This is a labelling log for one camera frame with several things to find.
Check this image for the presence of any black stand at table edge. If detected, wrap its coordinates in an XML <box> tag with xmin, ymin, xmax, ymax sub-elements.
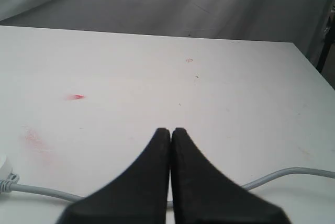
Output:
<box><xmin>316</xmin><ymin>5</ymin><xmax>334</xmax><ymax>73</ymax></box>

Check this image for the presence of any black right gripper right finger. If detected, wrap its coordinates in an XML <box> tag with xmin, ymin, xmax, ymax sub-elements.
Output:
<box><xmin>170</xmin><ymin>128</ymin><xmax>289</xmax><ymax>223</ymax></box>

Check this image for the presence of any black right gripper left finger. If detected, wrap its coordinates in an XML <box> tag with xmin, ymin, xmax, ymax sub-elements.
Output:
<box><xmin>57</xmin><ymin>128</ymin><xmax>170</xmax><ymax>223</ymax></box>

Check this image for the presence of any white five-outlet power strip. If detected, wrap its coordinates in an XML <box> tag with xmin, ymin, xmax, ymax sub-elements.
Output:
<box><xmin>0</xmin><ymin>154</ymin><xmax>13</xmax><ymax>180</ymax></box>

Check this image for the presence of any grey backdrop cloth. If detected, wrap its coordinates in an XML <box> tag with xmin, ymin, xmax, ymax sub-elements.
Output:
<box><xmin>1</xmin><ymin>0</ymin><xmax>333</xmax><ymax>63</ymax></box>

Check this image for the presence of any grey power cable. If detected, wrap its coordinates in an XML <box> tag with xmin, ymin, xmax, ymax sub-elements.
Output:
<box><xmin>0</xmin><ymin>166</ymin><xmax>335</xmax><ymax>208</ymax></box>

